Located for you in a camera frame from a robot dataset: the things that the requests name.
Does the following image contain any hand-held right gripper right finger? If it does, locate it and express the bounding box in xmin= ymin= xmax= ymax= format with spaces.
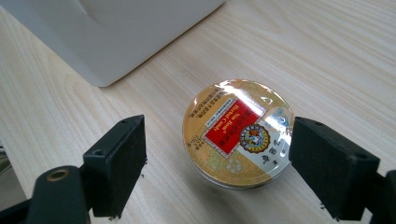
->
xmin=289 ymin=116 xmax=381 ymax=221

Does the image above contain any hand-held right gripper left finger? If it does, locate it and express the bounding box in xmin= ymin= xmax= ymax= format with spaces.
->
xmin=82 ymin=114 xmax=148 ymax=218

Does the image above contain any round gold candy tin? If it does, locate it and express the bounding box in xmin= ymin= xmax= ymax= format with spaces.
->
xmin=181 ymin=78 xmax=296 ymax=190

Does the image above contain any light grey plastic box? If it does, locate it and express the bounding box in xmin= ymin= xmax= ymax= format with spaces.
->
xmin=0 ymin=0 xmax=226 ymax=88

